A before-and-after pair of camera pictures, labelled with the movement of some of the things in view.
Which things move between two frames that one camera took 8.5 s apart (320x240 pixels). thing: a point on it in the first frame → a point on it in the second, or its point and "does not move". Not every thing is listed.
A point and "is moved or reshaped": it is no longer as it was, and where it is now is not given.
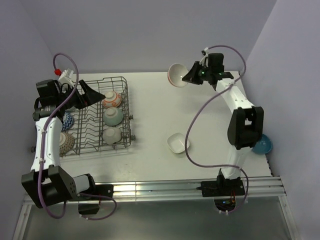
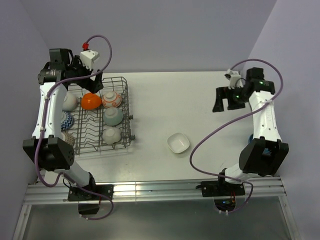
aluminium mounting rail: x=264 y=187 does not move
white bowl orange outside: x=176 y=73 is moved or reshaped
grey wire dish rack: x=105 y=125 does not move
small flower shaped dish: x=111 y=135 does not move
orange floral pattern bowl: x=112 y=99 does not move
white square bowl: x=176 y=142 does not move
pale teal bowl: x=112 y=116 does not move
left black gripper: x=91 y=96 → x=93 y=86
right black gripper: x=191 y=77 → x=223 y=93
